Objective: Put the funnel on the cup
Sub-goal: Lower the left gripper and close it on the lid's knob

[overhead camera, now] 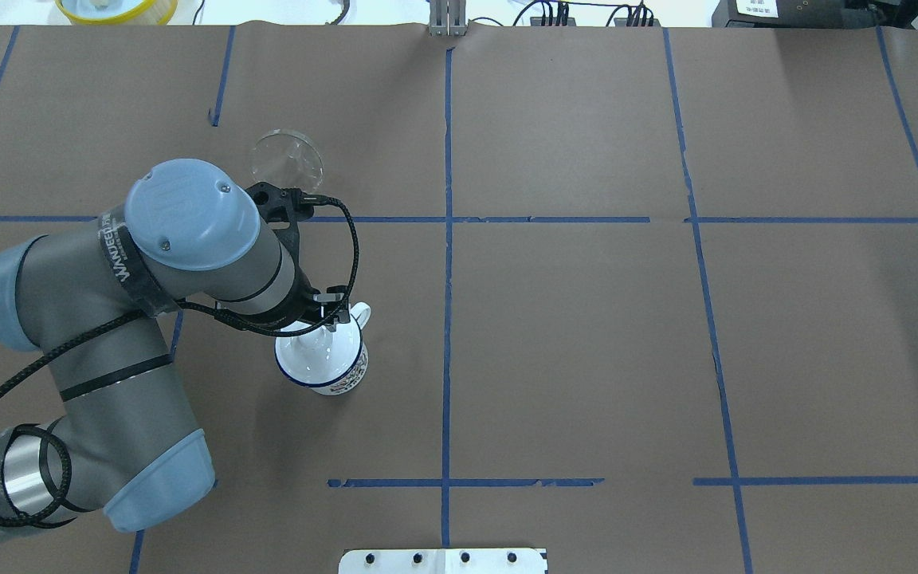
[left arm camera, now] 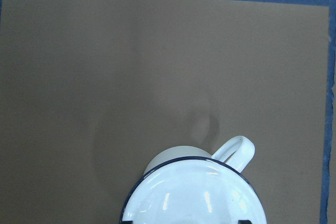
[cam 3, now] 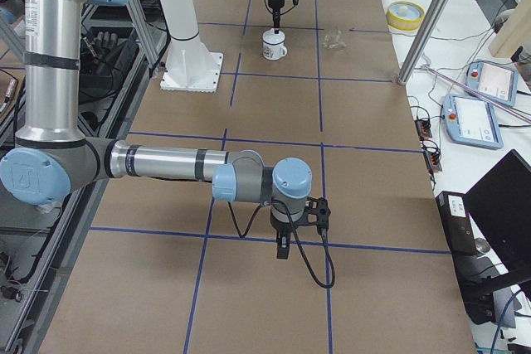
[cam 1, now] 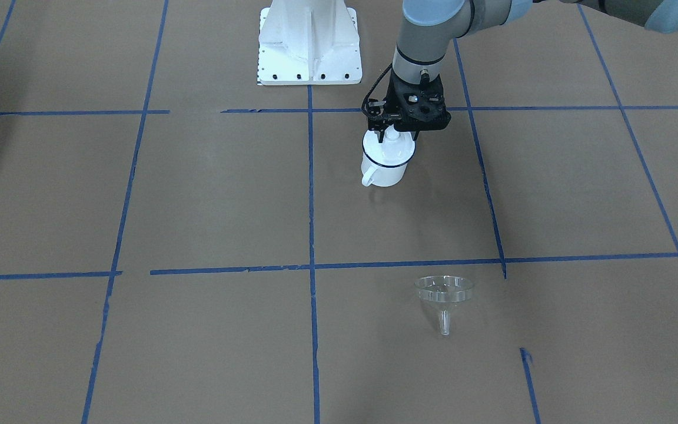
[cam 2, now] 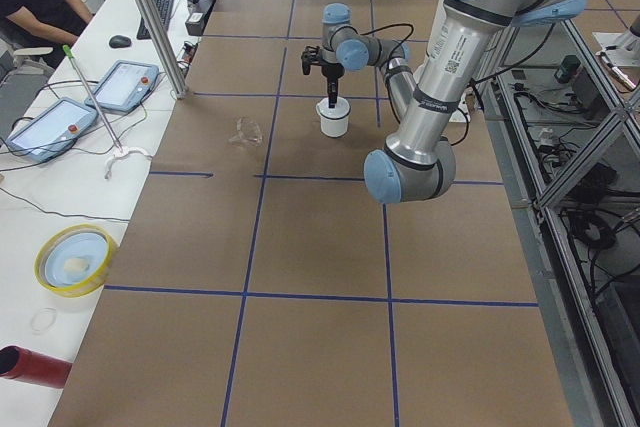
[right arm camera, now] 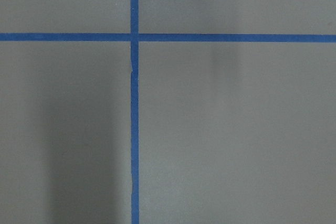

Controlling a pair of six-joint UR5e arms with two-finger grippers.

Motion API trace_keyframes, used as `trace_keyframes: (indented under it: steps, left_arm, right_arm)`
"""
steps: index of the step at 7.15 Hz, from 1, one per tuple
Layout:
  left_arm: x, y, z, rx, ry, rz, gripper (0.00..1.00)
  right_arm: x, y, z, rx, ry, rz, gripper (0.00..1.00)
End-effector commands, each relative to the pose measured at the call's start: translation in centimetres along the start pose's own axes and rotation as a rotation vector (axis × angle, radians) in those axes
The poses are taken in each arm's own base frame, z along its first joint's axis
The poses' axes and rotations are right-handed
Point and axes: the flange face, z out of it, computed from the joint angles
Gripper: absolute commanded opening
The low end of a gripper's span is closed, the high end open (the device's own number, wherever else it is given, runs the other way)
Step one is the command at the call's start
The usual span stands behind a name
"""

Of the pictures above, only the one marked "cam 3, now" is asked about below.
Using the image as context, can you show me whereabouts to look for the clear glass funnel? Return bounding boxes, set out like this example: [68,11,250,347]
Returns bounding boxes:
[322,27,347,51]

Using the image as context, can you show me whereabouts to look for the white enamel mug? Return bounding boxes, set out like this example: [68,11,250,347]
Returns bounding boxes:
[262,31,288,61]

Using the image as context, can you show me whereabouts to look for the blue tape lengthwise line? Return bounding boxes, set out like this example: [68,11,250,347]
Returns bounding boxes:
[314,0,334,353]

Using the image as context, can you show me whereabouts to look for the yellow tape roll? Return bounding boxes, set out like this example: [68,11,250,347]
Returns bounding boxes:
[386,1,425,32]

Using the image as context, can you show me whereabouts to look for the brown paper table cover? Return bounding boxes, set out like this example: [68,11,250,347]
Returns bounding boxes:
[41,0,475,353]

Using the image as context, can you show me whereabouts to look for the lower orange black connector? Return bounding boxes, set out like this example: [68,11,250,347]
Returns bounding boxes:
[423,147,442,173]

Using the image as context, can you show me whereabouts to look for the orange black connector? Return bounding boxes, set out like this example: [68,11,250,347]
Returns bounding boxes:
[423,147,442,173]
[414,118,432,140]

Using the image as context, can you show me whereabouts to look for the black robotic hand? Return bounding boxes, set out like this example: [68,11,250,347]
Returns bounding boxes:
[80,31,125,75]

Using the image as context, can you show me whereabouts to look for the upper orange black connector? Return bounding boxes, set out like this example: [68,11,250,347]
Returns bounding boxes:
[414,118,432,140]

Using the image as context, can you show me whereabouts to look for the black computer box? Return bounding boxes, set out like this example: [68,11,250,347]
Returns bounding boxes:
[436,191,493,282]

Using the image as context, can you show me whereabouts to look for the lower teach pendant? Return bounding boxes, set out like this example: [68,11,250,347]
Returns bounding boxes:
[442,94,504,149]

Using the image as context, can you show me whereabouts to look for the teach pendant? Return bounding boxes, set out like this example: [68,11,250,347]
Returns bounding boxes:
[442,94,504,149]
[466,60,519,106]

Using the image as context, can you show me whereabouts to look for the black monitor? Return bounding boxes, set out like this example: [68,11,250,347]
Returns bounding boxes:
[463,148,531,272]

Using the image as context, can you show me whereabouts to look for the upper teach pendant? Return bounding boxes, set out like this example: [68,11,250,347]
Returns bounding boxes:
[466,60,519,106]

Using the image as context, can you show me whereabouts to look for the wooden board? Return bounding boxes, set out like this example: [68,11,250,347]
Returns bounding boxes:
[489,0,531,58]

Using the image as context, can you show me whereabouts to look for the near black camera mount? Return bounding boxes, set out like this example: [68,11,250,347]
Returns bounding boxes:
[297,196,331,238]

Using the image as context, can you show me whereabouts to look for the aluminium frame post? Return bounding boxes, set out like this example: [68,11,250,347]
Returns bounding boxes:
[397,0,449,85]

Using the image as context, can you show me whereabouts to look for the blue network cable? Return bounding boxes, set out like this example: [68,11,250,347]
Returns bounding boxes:
[489,287,524,354]

